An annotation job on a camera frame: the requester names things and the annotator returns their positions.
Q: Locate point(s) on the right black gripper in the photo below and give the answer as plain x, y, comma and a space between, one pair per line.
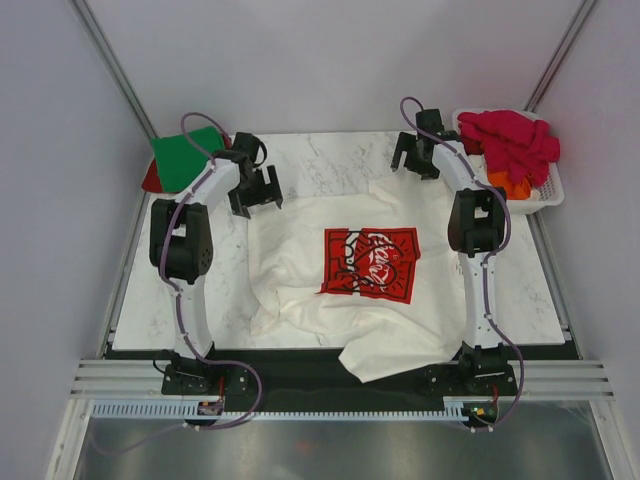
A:
404, 143

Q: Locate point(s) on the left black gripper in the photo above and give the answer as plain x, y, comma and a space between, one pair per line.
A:
271, 191

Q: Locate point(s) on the crimson pink t shirt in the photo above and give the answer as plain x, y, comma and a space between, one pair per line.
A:
512, 142

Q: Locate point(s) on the white Coca-Cola t shirt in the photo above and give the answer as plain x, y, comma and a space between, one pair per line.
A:
371, 274

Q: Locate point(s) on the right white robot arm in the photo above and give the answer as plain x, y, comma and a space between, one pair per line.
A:
479, 228

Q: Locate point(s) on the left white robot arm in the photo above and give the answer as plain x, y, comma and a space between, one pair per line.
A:
181, 244

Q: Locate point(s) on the dark red garment in basket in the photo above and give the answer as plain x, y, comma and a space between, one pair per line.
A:
472, 147

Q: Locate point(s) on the folded green t shirt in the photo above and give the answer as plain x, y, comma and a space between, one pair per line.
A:
177, 164

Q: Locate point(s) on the folded dark red t shirt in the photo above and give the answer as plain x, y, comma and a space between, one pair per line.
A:
208, 138

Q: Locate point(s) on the orange t shirt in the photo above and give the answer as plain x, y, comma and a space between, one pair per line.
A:
515, 190

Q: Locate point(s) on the white plastic laundry basket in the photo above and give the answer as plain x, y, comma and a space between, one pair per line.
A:
550, 194

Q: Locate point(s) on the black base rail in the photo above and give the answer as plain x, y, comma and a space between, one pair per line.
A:
315, 379

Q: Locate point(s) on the right aluminium corner post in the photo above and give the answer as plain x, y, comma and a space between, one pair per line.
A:
564, 48

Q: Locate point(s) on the aluminium corner post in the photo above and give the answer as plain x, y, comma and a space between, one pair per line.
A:
111, 61
564, 48

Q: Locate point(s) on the left aluminium corner post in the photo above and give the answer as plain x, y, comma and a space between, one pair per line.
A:
111, 61

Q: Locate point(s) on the white slotted cable duct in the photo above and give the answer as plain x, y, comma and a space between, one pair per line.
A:
192, 410

